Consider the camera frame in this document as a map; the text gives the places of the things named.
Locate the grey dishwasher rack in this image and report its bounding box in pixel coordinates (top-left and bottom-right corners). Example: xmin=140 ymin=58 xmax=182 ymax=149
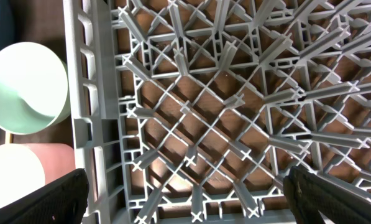
xmin=63 ymin=0 xmax=371 ymax=223

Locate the mint green bowl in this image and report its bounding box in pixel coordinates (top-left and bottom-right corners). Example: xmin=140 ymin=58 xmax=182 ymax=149
xmin=0 ymin=42 xmax=71 ymax=135

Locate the pink cup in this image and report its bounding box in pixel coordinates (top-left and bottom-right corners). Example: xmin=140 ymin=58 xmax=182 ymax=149
xmin=0 ymin=143 xmax=75 ymax=208

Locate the wooden chopstick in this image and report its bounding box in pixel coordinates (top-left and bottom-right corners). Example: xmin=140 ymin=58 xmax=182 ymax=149
xmin=4 ymin=132 xmax=13 ymax=144

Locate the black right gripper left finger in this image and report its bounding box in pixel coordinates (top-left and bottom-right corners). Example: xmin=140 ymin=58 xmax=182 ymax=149
xmin=0 ymin=168 xmax=89 ymax=224

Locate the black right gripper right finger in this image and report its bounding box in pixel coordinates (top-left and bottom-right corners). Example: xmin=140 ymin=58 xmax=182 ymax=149
xmin=283 ymin=166 xmax=371 ymax=224

